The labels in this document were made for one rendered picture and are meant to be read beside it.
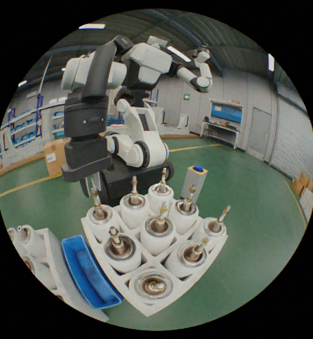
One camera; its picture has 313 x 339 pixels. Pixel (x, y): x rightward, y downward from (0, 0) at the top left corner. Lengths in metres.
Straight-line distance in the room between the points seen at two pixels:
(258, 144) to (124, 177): 4.99
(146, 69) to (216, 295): 1.11
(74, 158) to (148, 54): 0.59
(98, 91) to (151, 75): 0.53
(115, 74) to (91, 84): 0.07
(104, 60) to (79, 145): 0.14
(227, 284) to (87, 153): 0.70
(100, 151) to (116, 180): 0.40
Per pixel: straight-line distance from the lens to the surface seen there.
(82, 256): 0.57
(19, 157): 2.46
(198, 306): 0.56
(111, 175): 0.60
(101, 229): 0.31
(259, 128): 5.19
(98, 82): 0.17
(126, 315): 0.53
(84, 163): 0.21
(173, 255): 0.27
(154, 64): 0.67
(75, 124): 0.18
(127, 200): 0.36
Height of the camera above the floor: 0.50
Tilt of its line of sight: 26 degrees down
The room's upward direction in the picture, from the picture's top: 7 degrees clockwise
